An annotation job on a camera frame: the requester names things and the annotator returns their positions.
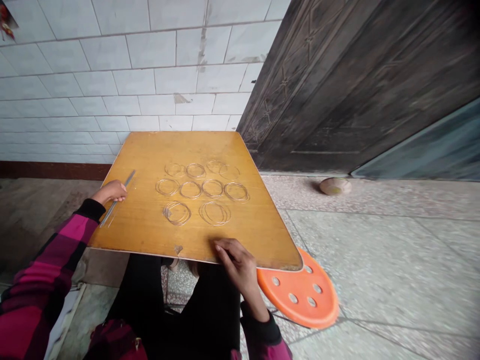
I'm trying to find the person's left hand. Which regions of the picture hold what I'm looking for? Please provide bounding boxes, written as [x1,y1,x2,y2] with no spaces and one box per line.
[92,179,129,206]

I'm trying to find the person's right hand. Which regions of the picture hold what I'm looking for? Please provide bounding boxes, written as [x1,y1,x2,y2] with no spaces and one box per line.
[212,238,260,293]

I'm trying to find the thin grey metal rod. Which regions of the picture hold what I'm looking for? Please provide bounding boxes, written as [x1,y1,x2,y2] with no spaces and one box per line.
[99,169,137,229]

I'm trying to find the yellow wooden board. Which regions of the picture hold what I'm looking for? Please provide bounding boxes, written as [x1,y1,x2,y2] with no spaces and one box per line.
[86,130,305,272]

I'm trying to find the person's legs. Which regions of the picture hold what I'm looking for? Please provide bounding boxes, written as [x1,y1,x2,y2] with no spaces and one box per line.
[107,254,245,360]

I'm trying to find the orange round plastic stool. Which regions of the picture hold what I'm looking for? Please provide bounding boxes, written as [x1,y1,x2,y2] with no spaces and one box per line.
[256,246,341,331]

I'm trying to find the worn brownish ball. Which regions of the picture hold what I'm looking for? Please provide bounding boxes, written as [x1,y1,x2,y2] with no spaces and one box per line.
[319,176,353,197]

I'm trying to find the white flat panel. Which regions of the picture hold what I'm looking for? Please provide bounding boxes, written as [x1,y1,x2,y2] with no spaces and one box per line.
[44,281,88,360]

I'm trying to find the person's body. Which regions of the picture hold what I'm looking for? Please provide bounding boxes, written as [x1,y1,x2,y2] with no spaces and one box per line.
[84,318,149,360]

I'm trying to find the red hanging decoration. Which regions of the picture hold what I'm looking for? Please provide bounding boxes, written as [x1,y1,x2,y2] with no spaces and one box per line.
[0,0,19,41]

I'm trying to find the dark carved wooden door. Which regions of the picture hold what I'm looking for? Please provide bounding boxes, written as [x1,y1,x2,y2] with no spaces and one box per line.
[236,0,480,177]

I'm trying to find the blue-green door panel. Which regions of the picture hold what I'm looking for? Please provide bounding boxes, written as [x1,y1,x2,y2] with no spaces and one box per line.
[350,98,480,183]

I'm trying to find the group of thin wire rings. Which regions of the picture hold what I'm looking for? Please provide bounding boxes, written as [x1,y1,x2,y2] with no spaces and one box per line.
[155,160,251,227]

